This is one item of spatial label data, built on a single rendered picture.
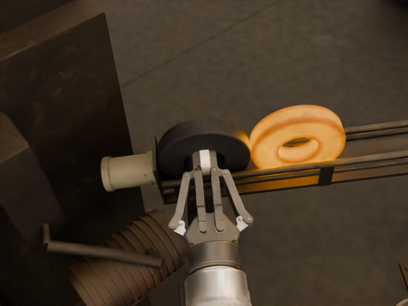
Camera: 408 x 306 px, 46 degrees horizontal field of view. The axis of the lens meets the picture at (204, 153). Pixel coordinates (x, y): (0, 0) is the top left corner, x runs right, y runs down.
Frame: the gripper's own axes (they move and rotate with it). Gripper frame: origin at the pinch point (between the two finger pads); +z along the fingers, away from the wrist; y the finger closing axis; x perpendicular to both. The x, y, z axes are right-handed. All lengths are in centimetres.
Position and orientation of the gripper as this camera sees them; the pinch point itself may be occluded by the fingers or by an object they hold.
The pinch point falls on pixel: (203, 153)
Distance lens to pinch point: 78.4
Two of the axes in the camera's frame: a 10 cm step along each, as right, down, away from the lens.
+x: 0.1, -5.2, -8.5
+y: 10.0, -0.6, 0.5
